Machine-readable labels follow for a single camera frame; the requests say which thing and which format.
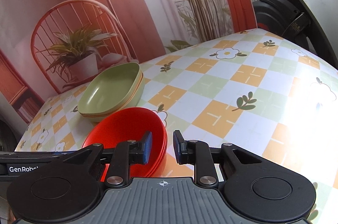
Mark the orange square plate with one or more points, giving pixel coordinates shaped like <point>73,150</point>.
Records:
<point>116,110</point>

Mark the red bowl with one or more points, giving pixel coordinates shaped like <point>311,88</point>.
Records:
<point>158,156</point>
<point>128,124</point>
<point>161,163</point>

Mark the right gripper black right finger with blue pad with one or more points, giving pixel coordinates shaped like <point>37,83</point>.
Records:
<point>200,155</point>

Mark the printed room backdrop cloth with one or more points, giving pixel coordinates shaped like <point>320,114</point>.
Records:
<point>51,46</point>

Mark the black exercise bike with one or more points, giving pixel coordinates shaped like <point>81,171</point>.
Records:
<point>294,21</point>

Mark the floral checkered tablecloth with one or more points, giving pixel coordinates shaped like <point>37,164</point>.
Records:
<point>255,90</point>

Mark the large green square plate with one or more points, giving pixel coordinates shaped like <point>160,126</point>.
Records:
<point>116,88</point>

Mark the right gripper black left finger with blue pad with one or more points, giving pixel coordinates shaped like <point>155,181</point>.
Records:
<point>126,154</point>

